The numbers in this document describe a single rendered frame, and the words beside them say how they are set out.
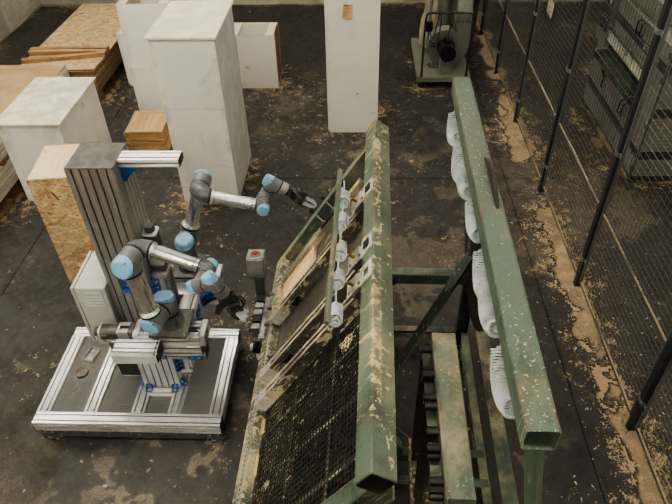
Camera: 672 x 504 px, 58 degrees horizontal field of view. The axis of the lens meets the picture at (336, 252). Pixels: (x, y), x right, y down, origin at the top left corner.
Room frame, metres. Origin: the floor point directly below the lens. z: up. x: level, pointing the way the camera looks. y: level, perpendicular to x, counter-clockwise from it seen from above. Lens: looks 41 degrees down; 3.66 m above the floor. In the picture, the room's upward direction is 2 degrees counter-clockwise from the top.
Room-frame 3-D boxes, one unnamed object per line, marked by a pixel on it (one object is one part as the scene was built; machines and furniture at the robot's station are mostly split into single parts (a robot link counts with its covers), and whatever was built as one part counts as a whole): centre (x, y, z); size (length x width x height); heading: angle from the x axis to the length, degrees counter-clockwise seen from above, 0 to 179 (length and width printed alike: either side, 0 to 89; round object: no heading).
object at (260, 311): (2.69, 0.52, 0.69); 0.50 x 0.14 x 0.24; 176
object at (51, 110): (5.53, 2.81, 0.48); 1.00 x 0.64 x 0.95; 177
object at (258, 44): (7.83, 0.98, 0.36); 0.58 x 0.45 x 0.72; 87
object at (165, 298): (2.42, 0.98, 1.20); 0.13 x 0.12 x 0.14; 163
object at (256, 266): (3.14, 0.56, 0.84); 0.12 x 0.12 x 0.18; 86
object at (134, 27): (7.12, 2.00, 1.08); 0.80 x 0.59 x 0.72; 177
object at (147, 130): (6.19, 2.07, 0.15); 0.61 x 0.52 x 0.31; 177
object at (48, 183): (3.90, 2.02, 0.63); 0.50 x 0.42 x 1.25; 4
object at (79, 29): (8.57, 3.44, 0.23); 2.45 x 1.03 x 0.45; 177
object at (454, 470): (1.27, -0.38, 1.38); 0.70 x 0.15 x 0.85; 176
